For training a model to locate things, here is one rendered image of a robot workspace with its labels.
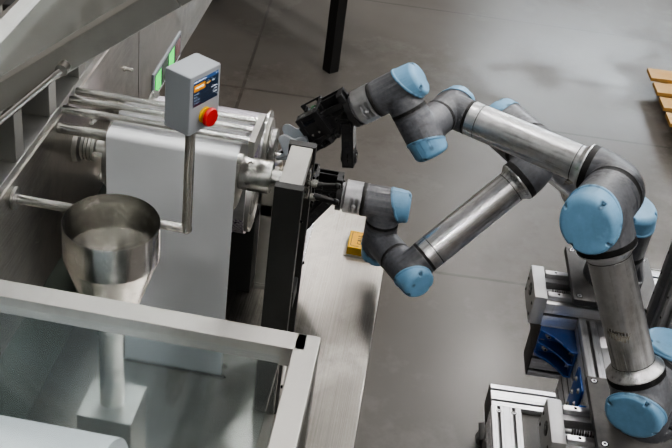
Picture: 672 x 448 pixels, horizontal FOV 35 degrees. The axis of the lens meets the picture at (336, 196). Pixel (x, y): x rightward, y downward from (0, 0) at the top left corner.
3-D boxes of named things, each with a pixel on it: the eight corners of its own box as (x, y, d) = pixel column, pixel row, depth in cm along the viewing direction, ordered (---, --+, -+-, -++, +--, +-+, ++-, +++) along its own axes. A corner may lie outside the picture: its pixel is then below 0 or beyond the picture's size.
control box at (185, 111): (196, 142, 157) (199, 82, 151) (162, 125, 160) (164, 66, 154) (226, 124, 162) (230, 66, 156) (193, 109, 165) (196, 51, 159)
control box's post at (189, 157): (190, 232, 172) (194, 126, 161) (180, 230, 172) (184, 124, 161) (192, 226, 173) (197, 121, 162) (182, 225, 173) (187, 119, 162)
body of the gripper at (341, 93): (298, 106, 224) (345, 81, 219) (320, 137, 227) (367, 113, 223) (292, 124, 218) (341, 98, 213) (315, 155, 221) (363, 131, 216)
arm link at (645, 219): (619, 266, 262) (634, 221, 254) (585, 235, 271) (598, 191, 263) (656, 256, 267) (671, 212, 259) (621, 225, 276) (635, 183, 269)
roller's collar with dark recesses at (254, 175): (267, 200, 200) (270, 172, 197) (236, 195, 200) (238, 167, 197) (273, 182, 205) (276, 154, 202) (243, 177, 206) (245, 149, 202)
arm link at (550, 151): (668, 157, 208) (450, 69, 227) (650, 180, 200) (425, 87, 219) (650, 204, 215) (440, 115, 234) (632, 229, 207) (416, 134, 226)
